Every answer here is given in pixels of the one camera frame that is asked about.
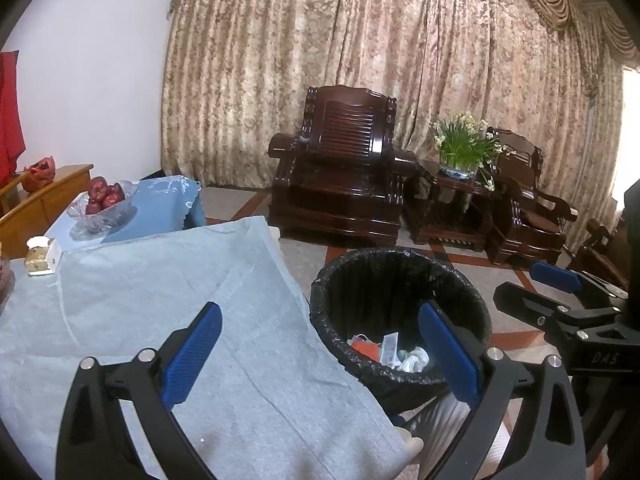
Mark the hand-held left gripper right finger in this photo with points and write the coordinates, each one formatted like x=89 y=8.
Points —
x=450 y=355

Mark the grey shiny clothing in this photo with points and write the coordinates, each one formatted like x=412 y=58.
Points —
x=440 y=425

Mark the red apple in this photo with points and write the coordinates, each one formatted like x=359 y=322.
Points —
x=98 y=186
x=93 y=206
x=115 y=191

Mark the beige floral curtain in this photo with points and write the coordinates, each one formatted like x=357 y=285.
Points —
x=300 y=35

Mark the dark wooden chair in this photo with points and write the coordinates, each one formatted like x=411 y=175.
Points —
x=597 y=255

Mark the light wooden cabinet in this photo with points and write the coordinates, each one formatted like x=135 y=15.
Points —
x=55 y=195

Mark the small white box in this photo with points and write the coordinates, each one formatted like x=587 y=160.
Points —
x=54 y=259

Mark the red cloth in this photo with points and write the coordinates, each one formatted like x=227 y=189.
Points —
x=9 y=120

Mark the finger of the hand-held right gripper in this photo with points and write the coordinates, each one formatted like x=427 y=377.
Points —
x=520 y=300
x=555 y=276

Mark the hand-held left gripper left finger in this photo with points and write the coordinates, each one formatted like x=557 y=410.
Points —
x=192 y=352

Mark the bin with black bag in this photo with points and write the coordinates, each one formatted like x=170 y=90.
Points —
x=350 y=285

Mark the white paper packet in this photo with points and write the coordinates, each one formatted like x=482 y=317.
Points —
x=389 y=347

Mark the blue embroidered tablecloth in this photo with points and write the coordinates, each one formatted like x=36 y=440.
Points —
x=165 y=200

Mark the dark wooden side table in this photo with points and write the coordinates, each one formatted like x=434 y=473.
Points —
x=450 y=215

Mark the white plastic bag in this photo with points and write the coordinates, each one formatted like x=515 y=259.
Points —
x=415 y=358

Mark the red bag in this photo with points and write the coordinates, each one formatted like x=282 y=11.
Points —
x=39 y=176

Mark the potted narcissus plant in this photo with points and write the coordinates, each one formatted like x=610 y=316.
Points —
x=462 y=147

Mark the dark wooden armchair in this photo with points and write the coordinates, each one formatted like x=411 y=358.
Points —
x=340 y=185
x=530 y=225

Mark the glass fruit bowl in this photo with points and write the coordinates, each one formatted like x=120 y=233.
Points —
x=107 y=217

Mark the grey blue blanket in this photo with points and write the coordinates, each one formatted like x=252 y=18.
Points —
x=150 y=300

